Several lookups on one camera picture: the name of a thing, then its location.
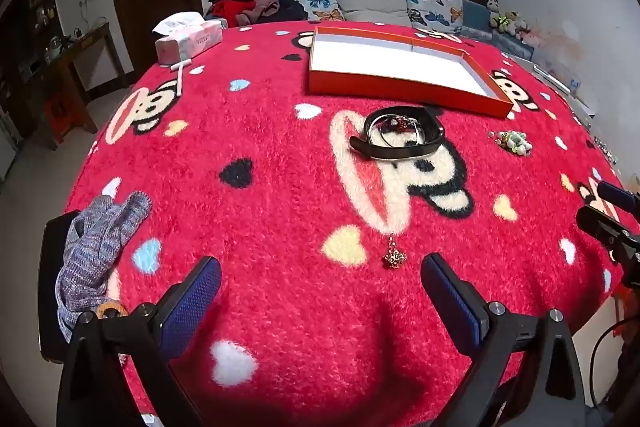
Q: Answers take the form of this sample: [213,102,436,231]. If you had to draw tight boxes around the plush toys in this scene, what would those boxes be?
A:
[484,0,544,48]

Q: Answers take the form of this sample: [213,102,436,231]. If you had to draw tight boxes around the grey pillow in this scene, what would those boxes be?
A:
[333,0,414,28]

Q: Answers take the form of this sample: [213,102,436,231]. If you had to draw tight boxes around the pile of clothes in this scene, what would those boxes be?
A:
[204,0,307,28]

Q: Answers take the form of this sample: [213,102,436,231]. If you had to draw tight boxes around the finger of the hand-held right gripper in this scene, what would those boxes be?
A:
[597,180,640,210]
[575,205,640,264]

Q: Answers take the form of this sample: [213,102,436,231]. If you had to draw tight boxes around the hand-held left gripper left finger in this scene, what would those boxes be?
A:
[57,255,223,427]

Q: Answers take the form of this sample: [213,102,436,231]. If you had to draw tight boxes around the grey knit glove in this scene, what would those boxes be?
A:
[55,190,153,344]

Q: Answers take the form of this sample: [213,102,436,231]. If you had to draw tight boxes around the wooden side table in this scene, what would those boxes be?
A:
[44,22,127,144]

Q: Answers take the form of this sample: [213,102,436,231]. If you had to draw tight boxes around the green bead bracelet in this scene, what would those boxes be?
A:
[489,130,534,156]

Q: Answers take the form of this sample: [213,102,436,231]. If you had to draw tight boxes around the dark display cabinet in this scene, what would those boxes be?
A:
[0,0,67,145]

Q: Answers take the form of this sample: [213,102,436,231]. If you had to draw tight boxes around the wooden ring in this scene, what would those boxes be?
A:
[95,300,129,320]

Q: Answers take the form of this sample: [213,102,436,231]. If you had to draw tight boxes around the blue sofa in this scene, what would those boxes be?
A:
[247,0,537,60]

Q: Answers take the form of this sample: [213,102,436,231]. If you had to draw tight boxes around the plain silver hoop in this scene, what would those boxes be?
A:
[367,117,401,148]

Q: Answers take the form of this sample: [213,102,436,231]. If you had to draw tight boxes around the red gold charm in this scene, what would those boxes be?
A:
[382,234,408,270]

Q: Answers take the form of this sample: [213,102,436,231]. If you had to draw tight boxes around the white stick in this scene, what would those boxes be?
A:
[170,60,192,98]

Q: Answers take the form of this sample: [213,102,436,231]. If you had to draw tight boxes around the pink tissue pack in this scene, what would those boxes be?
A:
[152,11,224,66]

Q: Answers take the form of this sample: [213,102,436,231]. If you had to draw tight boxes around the black cable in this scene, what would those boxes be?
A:
[589,321,640,409]

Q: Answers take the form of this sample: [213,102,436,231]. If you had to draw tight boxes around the black strap bracelet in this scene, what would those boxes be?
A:
[349,105,446,158]

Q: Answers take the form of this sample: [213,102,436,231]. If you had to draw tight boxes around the red printed blanket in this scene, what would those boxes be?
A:
[64,19,640,427]

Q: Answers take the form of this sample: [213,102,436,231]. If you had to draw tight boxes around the silver hoop with red bead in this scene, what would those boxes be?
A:
[379,116,418,142]

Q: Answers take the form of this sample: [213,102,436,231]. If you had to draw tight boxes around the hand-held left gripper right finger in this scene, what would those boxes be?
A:
[420,252,586,427]

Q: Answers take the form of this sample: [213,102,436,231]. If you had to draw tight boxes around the black chair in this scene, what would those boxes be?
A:
[37,209,85,366]

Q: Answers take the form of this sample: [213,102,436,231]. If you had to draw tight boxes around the orange shallow box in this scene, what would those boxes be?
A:
[307,26,515,120]

